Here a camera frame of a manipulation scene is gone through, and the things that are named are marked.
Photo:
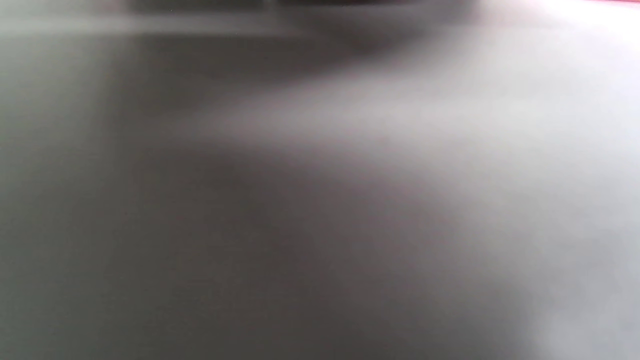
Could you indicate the pink paper sheet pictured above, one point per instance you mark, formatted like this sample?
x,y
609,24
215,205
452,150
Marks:
x,y
620,1

